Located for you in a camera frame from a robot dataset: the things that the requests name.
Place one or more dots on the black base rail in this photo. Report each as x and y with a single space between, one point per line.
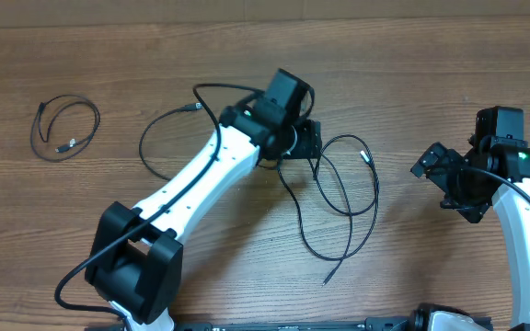
292 325

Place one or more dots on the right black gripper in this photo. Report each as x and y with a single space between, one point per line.
437 166

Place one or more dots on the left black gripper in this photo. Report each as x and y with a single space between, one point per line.
308 139

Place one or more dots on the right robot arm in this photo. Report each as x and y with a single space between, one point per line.
493 174

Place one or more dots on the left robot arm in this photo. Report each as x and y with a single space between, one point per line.
137 253

